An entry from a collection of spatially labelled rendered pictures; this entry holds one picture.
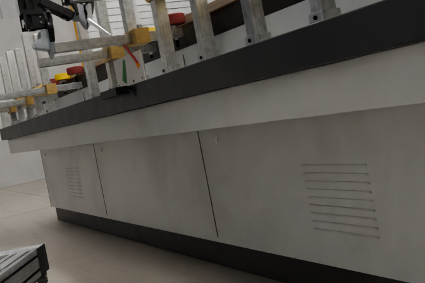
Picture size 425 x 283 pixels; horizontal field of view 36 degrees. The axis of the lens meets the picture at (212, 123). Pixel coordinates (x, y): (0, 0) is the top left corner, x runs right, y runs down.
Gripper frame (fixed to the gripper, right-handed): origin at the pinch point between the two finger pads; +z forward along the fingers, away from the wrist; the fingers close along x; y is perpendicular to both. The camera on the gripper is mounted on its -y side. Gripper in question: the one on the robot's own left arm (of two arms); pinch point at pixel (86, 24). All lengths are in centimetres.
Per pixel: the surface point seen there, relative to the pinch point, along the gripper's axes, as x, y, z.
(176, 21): -10.7, -33.0, 6.5
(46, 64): 15.6, 5.8, 11.6
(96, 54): -1.3, -0.4, 10.7
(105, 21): -9.3, 0.7, -1.1
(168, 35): 7.6, -46.4, 13.2
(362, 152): 7, -102, 54
